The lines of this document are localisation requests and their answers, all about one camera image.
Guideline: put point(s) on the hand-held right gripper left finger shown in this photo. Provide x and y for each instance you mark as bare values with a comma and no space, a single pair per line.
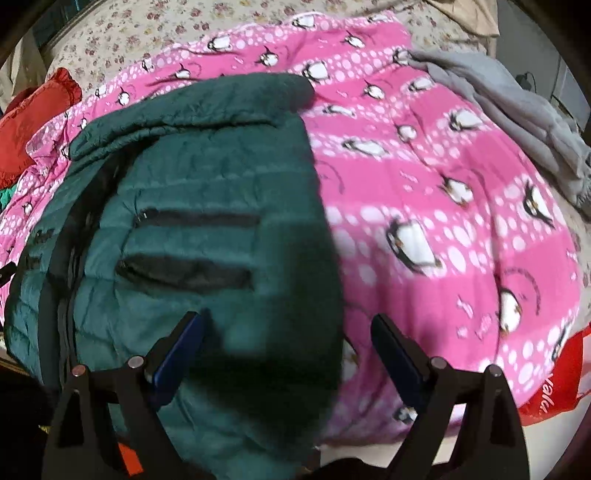
178,360

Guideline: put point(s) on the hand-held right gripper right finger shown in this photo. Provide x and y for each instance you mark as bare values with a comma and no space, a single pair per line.
397,360

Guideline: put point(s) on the green puffer jacket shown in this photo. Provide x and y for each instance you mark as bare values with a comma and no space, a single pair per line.
207,277

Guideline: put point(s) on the red plastic bag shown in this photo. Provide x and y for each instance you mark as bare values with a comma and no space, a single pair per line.
561,383

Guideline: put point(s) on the pink penguin blanket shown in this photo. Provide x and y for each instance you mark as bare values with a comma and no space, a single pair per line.
415,184

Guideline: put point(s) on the bright green cloth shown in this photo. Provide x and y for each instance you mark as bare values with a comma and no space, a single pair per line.
5,194

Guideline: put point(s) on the red frilled pillow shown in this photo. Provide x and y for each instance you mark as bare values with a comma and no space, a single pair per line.
32,124

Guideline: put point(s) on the grey garment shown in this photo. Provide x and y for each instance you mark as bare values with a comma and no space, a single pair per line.
521,106

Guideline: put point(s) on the floral bedsheet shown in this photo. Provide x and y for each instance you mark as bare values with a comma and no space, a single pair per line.
138,41

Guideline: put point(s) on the beige curtain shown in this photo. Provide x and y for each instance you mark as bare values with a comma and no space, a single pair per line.
14,69

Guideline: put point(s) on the beige cloth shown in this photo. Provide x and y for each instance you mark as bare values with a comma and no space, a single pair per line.
466,16

